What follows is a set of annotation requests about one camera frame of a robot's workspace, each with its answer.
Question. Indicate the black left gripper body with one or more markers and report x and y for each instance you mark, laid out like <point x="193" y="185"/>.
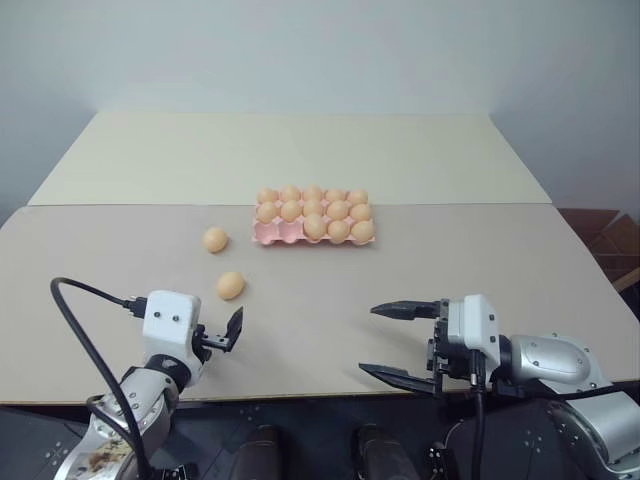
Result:
<point x="206" y="342"/>

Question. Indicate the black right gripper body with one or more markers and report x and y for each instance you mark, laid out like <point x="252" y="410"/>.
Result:
<point x="439" y="357"/>

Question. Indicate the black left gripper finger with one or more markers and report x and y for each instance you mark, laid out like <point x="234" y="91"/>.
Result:
<point x="234" y="325"/>

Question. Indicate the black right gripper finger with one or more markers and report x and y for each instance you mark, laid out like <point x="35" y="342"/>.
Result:
<point x="397" y="378"/>
<point x="402" y="310"/>

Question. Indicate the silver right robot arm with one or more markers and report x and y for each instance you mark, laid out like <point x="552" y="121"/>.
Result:
<point x="560" y="370"/>

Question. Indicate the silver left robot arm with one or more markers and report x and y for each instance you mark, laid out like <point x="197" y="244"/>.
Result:
<point x="145" y="400"/>

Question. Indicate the brown egg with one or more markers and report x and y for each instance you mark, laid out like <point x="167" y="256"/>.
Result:
<point x="313" y="192"/>
<point x="336" y="195"/>
<point x="337" y="210"/>
<point x="363" y="231"/>
<point x="357" y="197"/>
<point x="313" y="207"/>
<point x="268" y="194"/>
<point x="338" y="230"/>
<point x="315" y="226"/>
<point x="290" y="210"/>
<point x="360" y="212"/>
<point x="215" y="239"/>
<point x="267" y="211"/>
<point x="290" y="193"/>
<point x="231" y="285"/>

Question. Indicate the pink egg carton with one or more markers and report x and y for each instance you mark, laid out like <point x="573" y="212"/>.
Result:
<point x="272" y="232"/>

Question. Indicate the dark rounded shape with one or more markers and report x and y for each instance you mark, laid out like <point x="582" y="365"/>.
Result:
<point x="382" y="452"/>
<point x="257" y="452"/>

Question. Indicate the brown cardboard box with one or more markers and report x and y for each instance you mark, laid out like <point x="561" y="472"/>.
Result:
<point x="602" y="240"/>

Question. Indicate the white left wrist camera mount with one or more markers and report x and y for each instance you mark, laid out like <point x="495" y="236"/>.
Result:
<point x="169" y="320"/>

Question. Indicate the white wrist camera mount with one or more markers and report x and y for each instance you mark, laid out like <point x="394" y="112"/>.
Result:
<point x="475" y="325"/>
<point x="169" y="320"/>

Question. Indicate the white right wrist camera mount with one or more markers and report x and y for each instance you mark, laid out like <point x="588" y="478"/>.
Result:
<point x="475" y="325"/>

